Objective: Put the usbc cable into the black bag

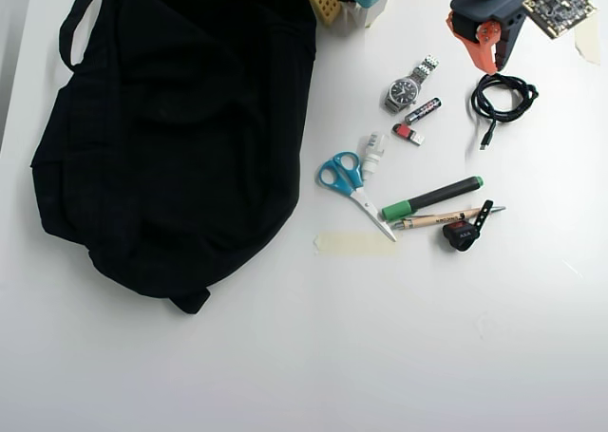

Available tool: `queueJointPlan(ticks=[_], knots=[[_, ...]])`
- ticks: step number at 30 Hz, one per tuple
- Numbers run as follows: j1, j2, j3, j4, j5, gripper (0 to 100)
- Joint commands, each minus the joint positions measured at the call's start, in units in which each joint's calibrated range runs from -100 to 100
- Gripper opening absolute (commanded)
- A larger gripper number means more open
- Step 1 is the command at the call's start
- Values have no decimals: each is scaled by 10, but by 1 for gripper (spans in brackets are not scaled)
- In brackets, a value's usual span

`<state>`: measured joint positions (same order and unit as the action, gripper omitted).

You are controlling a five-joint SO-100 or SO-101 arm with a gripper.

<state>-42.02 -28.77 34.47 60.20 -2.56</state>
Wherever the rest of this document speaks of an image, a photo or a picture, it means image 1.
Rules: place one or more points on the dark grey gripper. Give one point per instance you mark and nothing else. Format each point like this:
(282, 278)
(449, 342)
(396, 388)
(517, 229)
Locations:
(480, 21)

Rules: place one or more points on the black fabric bag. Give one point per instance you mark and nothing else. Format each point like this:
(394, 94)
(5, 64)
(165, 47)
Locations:
(180, 142)

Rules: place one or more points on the short beige masking tape piece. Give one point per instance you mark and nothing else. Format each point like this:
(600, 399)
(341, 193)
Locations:
(589, 43)

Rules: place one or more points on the black AAA battery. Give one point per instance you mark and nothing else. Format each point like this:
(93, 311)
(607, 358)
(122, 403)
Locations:
(423, 110)

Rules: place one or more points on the steel wristwatch with dark dial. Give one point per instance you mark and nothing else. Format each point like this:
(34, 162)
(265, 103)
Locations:
(404, 90)

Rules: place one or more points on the red and black usb stick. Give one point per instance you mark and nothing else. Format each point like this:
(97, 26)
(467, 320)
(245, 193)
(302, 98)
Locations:
(406, 132)

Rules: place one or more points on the black and green marker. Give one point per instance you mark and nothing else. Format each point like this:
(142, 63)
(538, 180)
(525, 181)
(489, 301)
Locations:
(437, 195)

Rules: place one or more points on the small white plastic bottle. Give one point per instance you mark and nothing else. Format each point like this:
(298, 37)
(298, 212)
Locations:
(373, 154)

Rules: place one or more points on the wooden ballpoint pen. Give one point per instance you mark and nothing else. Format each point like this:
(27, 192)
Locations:
(427, 219)

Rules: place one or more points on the long beige masking tape strip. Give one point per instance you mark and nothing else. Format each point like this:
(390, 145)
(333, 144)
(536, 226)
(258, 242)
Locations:
(351, 244)

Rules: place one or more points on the bare camera circuit board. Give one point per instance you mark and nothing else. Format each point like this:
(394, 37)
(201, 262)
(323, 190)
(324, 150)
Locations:
(560, 7)

